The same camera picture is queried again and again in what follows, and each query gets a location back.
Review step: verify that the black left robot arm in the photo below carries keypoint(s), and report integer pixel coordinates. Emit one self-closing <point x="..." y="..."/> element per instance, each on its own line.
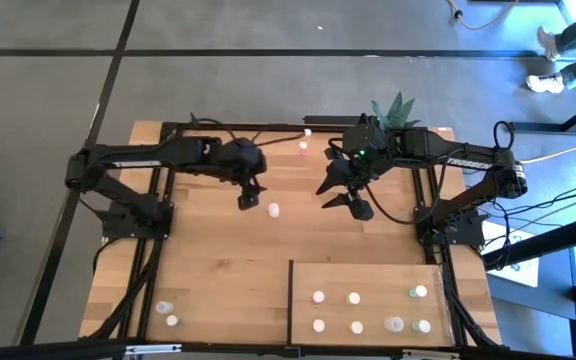
<point x="133" y="162"/>

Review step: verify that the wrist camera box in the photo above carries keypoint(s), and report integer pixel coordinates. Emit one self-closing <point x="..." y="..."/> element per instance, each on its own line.
<point x="361" y="209"/>
<point x="248" y="201"/>

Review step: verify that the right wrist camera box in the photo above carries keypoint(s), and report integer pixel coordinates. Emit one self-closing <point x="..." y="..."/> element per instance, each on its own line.
<point x="361" y="209"/>

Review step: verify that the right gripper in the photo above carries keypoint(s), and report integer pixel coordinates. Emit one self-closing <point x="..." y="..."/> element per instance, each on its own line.
<point x="360" y="155"/>

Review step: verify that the yellow medicine bottle white cap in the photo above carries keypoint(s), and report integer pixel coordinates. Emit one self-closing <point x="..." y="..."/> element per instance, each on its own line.
<point x="353" y="298"/>
<point x="357" y="327"/>
<point x="307" y="132"/>

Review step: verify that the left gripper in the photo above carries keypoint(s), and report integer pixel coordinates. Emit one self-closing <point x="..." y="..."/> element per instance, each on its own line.
<point x="243" y="160"/>

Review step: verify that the green plant in white pot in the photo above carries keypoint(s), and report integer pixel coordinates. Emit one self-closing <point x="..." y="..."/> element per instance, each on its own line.
<point x="398" y="112"/>

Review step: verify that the silver aluminium bar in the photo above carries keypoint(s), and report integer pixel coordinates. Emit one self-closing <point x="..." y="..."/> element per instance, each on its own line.
<point x="153" y="349"/>
<point x="430" y="354"/>

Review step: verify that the person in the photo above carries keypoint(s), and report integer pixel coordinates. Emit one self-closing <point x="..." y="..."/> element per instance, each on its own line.
<point x="568" y="75"/>

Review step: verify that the black desk legs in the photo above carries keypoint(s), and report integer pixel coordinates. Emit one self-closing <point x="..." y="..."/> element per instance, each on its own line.
<point x="533" y="127"/>

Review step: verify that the pink medicine bottle white cap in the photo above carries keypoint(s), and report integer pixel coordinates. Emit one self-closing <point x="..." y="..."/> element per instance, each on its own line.
<point x="318" y="326"/>
<point x="303" y="148"/>
<point x="318" y="296"/>

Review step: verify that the green medicine bottle white cap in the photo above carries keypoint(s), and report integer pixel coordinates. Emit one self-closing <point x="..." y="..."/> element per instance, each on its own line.
<point x="172" y="320"/>
<point x="419" y="291"/>
<point x="422" y="326"/>

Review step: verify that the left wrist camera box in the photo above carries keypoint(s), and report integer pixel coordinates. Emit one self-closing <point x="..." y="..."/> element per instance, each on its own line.
<point x="248" y="201"/>

